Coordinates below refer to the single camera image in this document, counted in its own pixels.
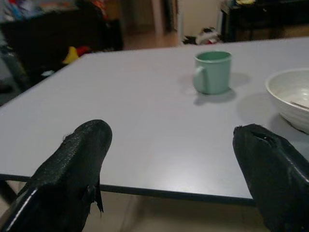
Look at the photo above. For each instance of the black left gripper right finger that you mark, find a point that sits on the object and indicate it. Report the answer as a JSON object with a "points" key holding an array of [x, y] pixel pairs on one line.
{"points": [[272, 174]]}

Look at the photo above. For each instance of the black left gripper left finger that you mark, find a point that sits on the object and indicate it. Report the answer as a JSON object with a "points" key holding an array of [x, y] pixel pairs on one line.
{"points": [[70, 169]]}

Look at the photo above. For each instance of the white ceramic bowl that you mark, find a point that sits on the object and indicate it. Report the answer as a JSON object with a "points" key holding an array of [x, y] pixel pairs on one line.
{"points": [[289, 96]]}

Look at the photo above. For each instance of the grey table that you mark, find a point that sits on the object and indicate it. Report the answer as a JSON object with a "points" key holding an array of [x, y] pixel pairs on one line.
{"points": [[154, 120]]}

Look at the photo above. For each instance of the yellow plush toy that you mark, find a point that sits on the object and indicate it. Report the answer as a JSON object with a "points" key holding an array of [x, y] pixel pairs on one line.
{"points": [[71, 56]]}

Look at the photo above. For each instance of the green mug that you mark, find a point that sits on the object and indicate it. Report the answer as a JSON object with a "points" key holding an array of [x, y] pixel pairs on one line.
{"points": [[212, 72]]}

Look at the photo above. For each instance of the black sofa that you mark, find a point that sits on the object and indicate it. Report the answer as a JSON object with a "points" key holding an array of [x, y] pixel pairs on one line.
{"points": [[60, 36]]}

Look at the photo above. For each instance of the black and white clutter pile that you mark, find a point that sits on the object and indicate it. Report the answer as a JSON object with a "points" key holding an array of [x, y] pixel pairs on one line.
{"points": [[202, 36]]}

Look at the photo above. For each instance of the black side table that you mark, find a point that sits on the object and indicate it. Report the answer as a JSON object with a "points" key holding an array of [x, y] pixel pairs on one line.
{"points": [[263, 19]]}

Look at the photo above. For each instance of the colourful cloth pile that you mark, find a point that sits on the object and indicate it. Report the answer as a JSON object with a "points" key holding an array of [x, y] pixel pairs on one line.
{"points": [[36, 7]]}

